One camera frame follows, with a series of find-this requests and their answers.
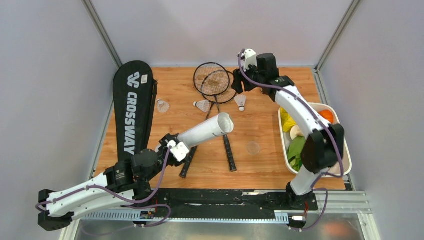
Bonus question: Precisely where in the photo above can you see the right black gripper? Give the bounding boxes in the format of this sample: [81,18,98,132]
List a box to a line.
[232,60,266,94]

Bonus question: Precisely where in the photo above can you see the white shuttlecock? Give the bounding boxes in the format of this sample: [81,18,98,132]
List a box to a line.
[193,99,211,113]
[234,94,247,112]
[156,99,170,114]

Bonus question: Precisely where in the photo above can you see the white shuttlecock tube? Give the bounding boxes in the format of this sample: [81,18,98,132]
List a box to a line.
[177,112,235,149]

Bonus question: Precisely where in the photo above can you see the clear plastic tube lid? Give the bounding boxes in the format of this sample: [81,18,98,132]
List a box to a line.
[246,141,261,155]

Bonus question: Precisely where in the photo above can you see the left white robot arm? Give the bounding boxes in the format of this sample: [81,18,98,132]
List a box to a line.
[35,134,195,231]

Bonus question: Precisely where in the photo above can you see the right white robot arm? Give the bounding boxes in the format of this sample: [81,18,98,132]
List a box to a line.
[231,48,345,209]

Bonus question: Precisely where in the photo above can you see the black badminton racket rear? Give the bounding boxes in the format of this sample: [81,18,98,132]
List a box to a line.
[179,70,237,179]

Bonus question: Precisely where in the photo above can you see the black badminton racket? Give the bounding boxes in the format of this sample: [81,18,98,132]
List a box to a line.
[193,62,237,173]
[179,70,237,179]

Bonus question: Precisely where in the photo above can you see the black badminton racket front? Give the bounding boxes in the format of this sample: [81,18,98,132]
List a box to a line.
[193,62,237,173]

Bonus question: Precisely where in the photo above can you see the yellow napa cabbage toy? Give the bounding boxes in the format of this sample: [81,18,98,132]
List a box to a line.
[279,107,297,133]

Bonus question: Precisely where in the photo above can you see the black Crossway racket bag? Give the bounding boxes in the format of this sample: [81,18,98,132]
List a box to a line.
[112,60,157,162]

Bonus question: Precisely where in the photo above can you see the white plastic basin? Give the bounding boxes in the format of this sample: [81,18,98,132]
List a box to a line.
[279,102,352,175]

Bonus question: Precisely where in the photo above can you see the beige mushroom toy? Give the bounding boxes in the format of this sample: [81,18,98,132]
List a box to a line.
[289,125,304,140]

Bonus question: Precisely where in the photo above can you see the green leaf vegetable toy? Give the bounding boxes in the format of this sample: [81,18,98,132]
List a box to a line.
[287,136,306,172]

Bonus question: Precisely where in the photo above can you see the small orange pumpkin toy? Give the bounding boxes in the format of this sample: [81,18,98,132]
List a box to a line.
[319,109,335,124]

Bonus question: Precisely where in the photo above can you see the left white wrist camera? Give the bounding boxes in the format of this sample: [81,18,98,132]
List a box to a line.
[167,140,191,163]

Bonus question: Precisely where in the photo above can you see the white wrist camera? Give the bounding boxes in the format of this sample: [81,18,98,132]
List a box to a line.
[167,140,191,163]
[241,48,258,72]

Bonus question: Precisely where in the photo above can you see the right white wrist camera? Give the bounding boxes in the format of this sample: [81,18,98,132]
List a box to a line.
[241,48,258,72]

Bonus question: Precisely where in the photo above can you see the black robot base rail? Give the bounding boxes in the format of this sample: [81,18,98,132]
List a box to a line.
[136,188,318,223]

